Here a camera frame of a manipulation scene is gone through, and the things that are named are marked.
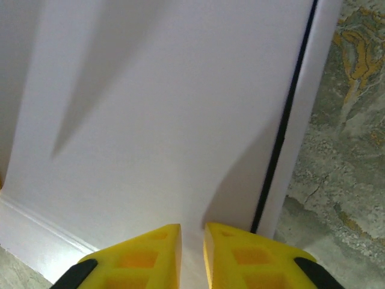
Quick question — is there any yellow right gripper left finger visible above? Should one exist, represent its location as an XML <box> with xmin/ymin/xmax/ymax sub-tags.
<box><xmin>54</xmin><ymin>223</ymin><xmax>183</xmax><ymax>289</ymax></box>

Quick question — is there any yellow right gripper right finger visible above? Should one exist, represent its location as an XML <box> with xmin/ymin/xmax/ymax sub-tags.
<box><xmin>203</xmin><ymin>222</ymin><xmax>341</xmax><ymax>289</ymax></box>

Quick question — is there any white lavender paper box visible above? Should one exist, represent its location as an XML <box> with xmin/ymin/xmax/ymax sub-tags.
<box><xmin>0</xmin><ymin>0</ymin><xmax>343</xmax><ymax>289</ymax></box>

